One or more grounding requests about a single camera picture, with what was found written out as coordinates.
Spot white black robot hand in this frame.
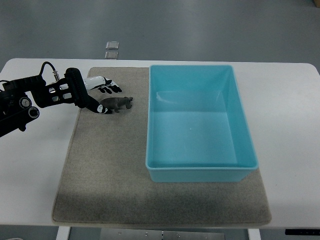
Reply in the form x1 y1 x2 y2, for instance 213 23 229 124
64 67 122 114

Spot brown toy hippo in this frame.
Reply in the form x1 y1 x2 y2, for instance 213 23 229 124
99 97 133 114

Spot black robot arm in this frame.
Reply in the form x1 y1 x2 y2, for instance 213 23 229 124
0 61 86 137

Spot blue plastic box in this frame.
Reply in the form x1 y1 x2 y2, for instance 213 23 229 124
145 65 259 183

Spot lower floor socket plate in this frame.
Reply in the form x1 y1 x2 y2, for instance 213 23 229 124
104 51 119 60

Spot floor socket plate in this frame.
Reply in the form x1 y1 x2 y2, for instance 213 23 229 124
105 41 120 50
104 51 119 60

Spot upper floor socket plate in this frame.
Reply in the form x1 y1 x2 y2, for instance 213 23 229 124
105 41 120 50

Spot grey felt mat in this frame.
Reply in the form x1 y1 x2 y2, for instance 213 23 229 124
52 67 272 228

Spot left white table leg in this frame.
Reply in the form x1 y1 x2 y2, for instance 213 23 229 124
55 226 71 240

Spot white table leg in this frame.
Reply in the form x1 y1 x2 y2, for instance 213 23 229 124
247 228 262 240
55 226 71 240

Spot metal table crossbar plate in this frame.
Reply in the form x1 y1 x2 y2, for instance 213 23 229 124
99 228 226 240

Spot right white table leg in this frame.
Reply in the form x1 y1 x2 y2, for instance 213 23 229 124
247 228 262 240

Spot black table control panel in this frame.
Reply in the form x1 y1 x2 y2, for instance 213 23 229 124
285 229 320 236

